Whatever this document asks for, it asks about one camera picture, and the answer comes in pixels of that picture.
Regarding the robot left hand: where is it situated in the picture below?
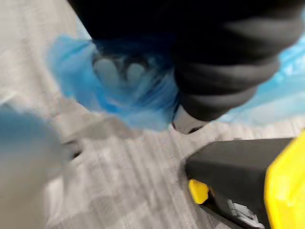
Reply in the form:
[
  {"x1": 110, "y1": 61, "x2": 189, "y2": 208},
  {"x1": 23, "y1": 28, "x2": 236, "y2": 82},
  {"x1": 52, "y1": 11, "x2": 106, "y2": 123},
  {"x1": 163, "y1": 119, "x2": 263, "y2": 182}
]
[{"x1": 68, "y1": 0, "x2": 305, "y2": 135}]

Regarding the blue plastic trash bag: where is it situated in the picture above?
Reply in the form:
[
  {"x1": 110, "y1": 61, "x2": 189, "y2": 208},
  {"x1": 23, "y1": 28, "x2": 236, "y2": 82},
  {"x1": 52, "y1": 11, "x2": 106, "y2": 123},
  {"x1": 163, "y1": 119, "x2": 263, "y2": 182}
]
[{"x1": 47, "y1": 23, "x2": 305, "y2": 132}]

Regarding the yellow trash can pedal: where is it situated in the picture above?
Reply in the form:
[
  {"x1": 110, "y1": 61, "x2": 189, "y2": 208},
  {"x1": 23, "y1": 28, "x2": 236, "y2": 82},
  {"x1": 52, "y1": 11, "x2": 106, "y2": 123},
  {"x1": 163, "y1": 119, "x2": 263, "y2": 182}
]
[{"x1": 188, "y1": 179, "x2": 210, "y2": 205}]

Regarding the yellow trash can lid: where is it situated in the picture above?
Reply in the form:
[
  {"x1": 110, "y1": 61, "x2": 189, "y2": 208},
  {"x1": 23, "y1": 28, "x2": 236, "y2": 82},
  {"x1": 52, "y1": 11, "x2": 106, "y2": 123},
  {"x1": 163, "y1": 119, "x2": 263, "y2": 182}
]
[{"x1": 265, "y1": 130, "x2": 305, "y2": 229}]

